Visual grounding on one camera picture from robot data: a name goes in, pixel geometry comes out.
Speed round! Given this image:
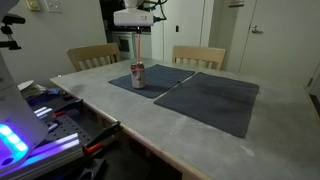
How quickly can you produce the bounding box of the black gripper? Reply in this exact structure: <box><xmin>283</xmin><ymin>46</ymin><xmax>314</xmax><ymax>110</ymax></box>
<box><xmin>136</xmin><ymin>27</ymin><xmax>144</xmax><ymax>33</ymax></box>

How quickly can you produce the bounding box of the red plastic straw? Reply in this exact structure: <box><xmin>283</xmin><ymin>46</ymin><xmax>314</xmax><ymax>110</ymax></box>
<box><xmin>137</xmin><ymin>33</ymin><xmax>141</xmax><ymax>64</ymax></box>

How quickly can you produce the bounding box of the red and silver soda can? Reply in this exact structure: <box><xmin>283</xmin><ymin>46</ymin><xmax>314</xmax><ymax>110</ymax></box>
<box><xmin>130</xmin><ymin>63</ymin><xmax>145</xmax><ymax>89</ymax></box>

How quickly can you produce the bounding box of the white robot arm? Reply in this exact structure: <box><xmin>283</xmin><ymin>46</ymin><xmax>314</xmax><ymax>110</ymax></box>
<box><xmin>124</xmin><ymin>0</ymin><xmax>151</xmax><ymax>31</ymax></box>

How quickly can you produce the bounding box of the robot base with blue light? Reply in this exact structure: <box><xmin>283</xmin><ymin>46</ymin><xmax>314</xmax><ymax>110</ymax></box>
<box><xmin>0</xmin><ymin>55</ymin><xmax>48</xmax><ymax>174</ymax></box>

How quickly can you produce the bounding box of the white oven in kitchen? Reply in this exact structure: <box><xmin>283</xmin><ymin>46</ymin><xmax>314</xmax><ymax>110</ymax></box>
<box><xmin>112</xmin><ymin>31</ymin><xmax>135</xmax><ymax>59</ymax></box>

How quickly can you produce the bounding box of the dark blue cloth mat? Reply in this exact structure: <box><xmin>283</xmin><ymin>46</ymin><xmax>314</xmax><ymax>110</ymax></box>
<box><xmin>109</xmin><ymin>64</ymin><xmax>194</xmax><ymax>99</ymax></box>

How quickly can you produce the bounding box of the light wooden chair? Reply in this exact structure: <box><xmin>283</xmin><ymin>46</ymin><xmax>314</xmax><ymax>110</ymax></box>
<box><xmin>67</xmin><ymin>43</ymin><xmax>121</xmax><ymax>72</ymax></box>
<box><xmin>172</xmin><ymin>45</ymin><xmax>226</xmax><ymax>70</ymax></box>

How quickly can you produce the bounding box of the dark grey cloth mat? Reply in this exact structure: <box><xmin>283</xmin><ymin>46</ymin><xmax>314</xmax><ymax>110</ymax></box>
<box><xmin>155</xmin><ymin>73</ymin><xmax>259</xmax><ymax>138</ymax></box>

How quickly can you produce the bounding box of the black orange bar clamp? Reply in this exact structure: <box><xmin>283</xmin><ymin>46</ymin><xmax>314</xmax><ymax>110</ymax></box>
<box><xmin>82</xmin><ymin>121</ymin><xmax>121</xmax><ymax>156</ymax></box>

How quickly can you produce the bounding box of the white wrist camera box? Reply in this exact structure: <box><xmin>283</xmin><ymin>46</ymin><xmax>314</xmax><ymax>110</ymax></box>
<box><xmin>113</xmin><ymin>8</ymin><xmax>154</xmax><ymax>27</ymax></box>

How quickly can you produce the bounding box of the white wall light switch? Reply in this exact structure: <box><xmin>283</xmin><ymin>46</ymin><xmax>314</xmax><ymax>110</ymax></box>
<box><xmin>45</xmin><ymin>0</ymin><xmax>62</xmax><ymax>13</ymax></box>

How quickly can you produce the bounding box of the black camera on stand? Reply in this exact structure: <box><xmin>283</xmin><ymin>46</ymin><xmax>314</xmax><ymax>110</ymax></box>
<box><xmin>0</xmin><ymin>13</ymin><xmax>26</xmax><ymax>50</ymax></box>

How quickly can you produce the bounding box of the white door with handle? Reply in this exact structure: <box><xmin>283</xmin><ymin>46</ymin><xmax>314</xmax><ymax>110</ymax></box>
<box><xmin>240</xmin><ymin>0</ymin><xmax>320</xmax><ymax>86</ymax></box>

